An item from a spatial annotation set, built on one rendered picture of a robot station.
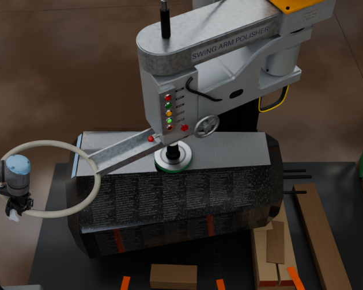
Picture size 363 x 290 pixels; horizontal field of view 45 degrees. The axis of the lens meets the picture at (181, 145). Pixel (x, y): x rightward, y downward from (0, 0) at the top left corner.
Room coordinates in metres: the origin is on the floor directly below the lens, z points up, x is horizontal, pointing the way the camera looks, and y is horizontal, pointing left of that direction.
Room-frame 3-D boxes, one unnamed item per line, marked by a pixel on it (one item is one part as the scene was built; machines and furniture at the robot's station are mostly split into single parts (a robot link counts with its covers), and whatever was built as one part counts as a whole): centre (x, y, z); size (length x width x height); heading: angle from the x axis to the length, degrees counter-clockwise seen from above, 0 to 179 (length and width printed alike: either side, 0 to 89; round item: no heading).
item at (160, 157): (1.52, 0.05, 0.86); 0.21 x 0.21 x 0.01
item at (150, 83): (1.56, -0.02, 1.32); 0.36 x 0.22 x 0.45; 117
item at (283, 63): (1.82, -0.54, 1.34); 0.19 x 0.19 x 0.20
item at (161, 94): (1.39, 0.06, 1.37); 0.08 x 0.03 x 0.28; 117
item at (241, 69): (1.69, -0.31, 1.30); 0.74 x 0.23 x 0.49; 117
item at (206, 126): (1.47, -0.11, 1.20); 0.15 x 0.10 x 0.15; 117
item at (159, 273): (1.12, 0.08, 0.07); 0.30 x 0.12 x 0.12; 86
